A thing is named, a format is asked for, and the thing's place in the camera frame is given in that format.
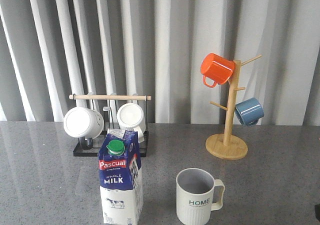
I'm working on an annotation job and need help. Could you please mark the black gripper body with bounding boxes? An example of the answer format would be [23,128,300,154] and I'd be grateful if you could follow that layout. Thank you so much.
[314,204,320,222]

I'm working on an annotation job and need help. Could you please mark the white HOME mug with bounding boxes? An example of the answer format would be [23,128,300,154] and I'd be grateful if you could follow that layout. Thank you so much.
[175,168,225,225]

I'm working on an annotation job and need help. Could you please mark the blue white milk carton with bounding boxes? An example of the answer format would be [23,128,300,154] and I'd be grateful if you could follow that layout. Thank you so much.
[97,128,144,225]

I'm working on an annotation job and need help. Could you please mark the wooden mug tree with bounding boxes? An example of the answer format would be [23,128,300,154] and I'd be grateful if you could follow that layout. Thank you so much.
[205,54,262,160]

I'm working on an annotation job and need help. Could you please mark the blue mug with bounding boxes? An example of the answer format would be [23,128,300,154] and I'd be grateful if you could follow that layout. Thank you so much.
[234,97,265,127]

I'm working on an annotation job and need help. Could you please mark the orange mug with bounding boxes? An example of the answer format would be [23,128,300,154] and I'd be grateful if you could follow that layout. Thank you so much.
[200,53,236,88]

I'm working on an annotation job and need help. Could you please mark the white ribbed mug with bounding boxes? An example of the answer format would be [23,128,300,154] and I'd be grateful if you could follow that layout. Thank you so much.
[117,103,146,143]

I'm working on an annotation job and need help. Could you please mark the black metal mug rack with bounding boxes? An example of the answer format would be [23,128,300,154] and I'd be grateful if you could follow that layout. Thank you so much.
[68,93,152,158]

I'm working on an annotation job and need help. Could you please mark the white smiley face mug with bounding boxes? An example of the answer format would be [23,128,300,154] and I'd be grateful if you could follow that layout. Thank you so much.
[63,107,104,150]

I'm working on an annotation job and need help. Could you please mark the grey white curtain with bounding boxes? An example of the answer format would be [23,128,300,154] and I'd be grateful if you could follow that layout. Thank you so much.
[0,0,320,126]

